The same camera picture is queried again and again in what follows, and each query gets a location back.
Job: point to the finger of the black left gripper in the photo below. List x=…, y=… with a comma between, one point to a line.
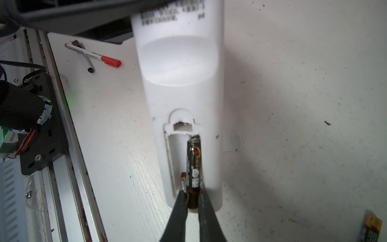
x=68, y=17

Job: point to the red marker pen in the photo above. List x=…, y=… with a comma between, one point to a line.
x=87, y=61
x=107, y=60

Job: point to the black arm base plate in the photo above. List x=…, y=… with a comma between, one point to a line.
x=49, y=143

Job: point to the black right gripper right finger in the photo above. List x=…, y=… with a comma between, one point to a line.
x=210, y=230

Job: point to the black gold AAA battery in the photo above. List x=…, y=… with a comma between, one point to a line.
x=371, y=228
x=193, y=171

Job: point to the red marker pen lower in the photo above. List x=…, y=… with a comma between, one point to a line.
x=87, y=61

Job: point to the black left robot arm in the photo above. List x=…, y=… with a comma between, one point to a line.
x=21, y=110

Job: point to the red marker pen upper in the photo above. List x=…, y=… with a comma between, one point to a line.
x=107, y=60

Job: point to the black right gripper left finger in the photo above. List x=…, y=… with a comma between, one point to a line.
x=175, y=229

